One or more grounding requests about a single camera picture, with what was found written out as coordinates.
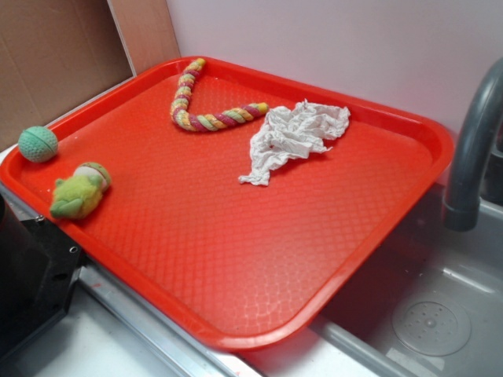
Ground green plush frog toy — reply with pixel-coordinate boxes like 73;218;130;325
50;162;112;220

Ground grey toy faucet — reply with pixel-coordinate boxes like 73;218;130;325
442;60;502;232

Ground brown cardboard panel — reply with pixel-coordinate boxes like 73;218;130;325
1;1;180;149

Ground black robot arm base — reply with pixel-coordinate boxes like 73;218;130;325
1;199;83;361

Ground red plastic tray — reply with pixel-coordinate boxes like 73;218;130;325
1;58;453;351

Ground crumpled white paper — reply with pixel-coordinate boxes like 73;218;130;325
238;100;351;186

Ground grey toy sink basin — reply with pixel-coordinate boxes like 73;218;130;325
312;187;502;376

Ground multicolour braided rope toy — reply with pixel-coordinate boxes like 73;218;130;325
170;57;270;133

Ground metal table edge rail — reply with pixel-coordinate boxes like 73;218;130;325
0;184;260;377

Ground green rubber ball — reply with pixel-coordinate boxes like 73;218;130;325
18;126;58;163

